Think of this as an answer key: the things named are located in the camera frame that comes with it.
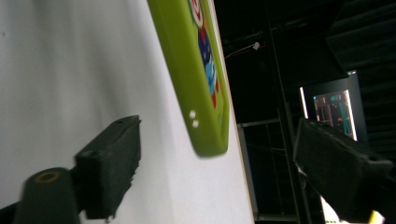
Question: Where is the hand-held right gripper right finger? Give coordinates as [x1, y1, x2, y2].
[293, 118, 396, 223]

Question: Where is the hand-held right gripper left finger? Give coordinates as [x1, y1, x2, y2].
[74, 115, 143, 220]

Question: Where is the grey metal rack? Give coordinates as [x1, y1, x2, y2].
[237, 117, 301, 222]

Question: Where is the lit monitor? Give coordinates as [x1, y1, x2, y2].
[299, 87, 360, 143]

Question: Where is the green cartoon phone case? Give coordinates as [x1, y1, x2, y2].
[147, 0, 232, 159]

